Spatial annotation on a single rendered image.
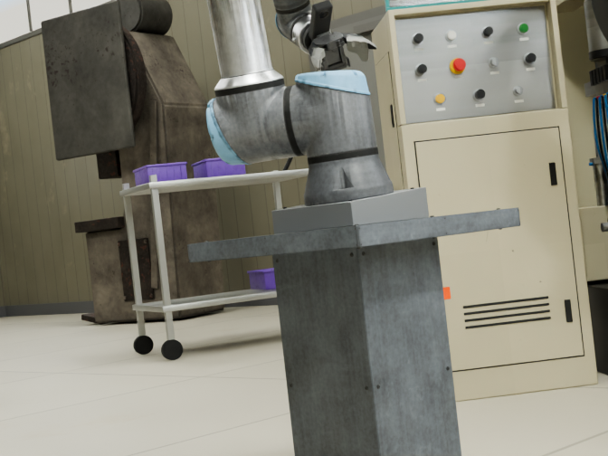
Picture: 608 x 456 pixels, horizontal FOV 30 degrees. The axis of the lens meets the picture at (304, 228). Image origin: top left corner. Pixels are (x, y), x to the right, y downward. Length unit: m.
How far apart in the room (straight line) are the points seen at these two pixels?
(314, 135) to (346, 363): 0.47
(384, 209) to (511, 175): 1.43
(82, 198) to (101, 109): 2.81
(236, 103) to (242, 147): 0.09
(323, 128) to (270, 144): 0.12
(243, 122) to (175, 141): 6.57
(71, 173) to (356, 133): 9.54
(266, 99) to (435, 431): 0.77
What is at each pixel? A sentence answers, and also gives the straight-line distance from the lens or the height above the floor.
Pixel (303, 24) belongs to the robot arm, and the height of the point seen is 1.11.
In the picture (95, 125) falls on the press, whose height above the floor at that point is 1.58.
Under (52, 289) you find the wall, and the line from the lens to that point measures 12.26.
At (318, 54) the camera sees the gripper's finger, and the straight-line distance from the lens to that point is 2.70.
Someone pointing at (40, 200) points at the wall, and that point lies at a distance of 12.32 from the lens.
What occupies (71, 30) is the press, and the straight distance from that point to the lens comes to 9.20.
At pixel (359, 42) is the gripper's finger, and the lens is 2.73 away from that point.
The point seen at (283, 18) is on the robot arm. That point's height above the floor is 1.14.
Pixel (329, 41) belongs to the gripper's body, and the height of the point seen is 1.04.
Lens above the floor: 0.60
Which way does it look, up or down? level
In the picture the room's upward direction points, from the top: 6 degrees counter-clockwise
